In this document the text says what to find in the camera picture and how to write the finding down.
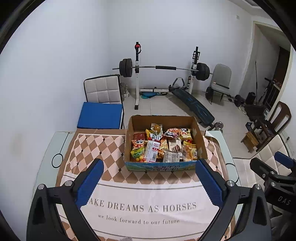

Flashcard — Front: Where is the yellow egg biscuit bag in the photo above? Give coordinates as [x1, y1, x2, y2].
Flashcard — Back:
[182, 141, 198, 162]

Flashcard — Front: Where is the yellow panda snack bag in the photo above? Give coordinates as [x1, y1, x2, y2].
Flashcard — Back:
[179, 128, 193, 140]

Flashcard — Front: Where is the white chocolate wafer packet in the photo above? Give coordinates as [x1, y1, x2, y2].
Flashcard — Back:
[168, 138, 182, 152]

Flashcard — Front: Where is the grey white snack packet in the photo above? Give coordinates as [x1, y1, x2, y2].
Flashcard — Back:
[163, 150, 183, 163]

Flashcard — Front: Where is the small orange snack bag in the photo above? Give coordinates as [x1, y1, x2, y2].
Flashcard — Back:
[163, 128, 179, 140]

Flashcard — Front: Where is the green gumball candy bag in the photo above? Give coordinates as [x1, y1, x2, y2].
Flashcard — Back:
[130, 147, 146, 163]

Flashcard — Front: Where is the yellow instant noodle packet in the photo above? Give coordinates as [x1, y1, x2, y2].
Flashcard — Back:
[145, 129, 168, 159]

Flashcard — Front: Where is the orange panda snack bag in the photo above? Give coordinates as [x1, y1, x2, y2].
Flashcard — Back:
[132, 140, 147, 150]

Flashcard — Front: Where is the white red long packet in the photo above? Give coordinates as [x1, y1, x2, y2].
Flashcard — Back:
[145, 139, 161, 163]

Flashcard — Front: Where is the orange jelly cup pack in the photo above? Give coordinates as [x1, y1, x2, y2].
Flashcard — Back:
[151, 123, 163, 135]

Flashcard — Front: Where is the dark red snack packet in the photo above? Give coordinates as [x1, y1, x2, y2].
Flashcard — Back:
[133, 133, 147, 140]

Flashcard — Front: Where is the white padded chair right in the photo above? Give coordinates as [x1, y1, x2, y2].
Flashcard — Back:
[233, 135, 291, 188]

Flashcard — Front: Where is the dark wooden chair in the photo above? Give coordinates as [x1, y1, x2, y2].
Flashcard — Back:
[251, 101, 292, 152]

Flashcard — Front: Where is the checkered printed tablecloth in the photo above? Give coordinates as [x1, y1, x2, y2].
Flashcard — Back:
[57, 131, 219, 240]

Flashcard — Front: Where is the black blue sit-up bench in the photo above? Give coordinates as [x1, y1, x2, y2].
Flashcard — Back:
[169, 77, 215, 126]

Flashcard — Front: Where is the grey folding chair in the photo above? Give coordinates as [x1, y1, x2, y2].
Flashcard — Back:
[205, 64, 232, 102]

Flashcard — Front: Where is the barbell with black plates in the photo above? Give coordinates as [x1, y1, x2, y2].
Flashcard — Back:
[112, 58, 213, 81]

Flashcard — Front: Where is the white chair with blue cushion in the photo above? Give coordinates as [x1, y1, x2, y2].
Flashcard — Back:
[77, 74, 125, 129]

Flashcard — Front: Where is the open cardboard box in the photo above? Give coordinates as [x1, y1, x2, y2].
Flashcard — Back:
[123, 115, 208, 171]

